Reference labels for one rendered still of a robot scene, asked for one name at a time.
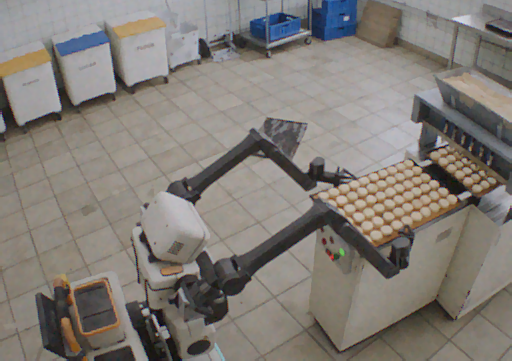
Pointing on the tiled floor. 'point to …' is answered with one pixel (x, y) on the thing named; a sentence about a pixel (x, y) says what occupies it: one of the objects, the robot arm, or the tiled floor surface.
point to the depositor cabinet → (474, 250)
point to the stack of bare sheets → (283, 135)
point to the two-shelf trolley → (267, 18)
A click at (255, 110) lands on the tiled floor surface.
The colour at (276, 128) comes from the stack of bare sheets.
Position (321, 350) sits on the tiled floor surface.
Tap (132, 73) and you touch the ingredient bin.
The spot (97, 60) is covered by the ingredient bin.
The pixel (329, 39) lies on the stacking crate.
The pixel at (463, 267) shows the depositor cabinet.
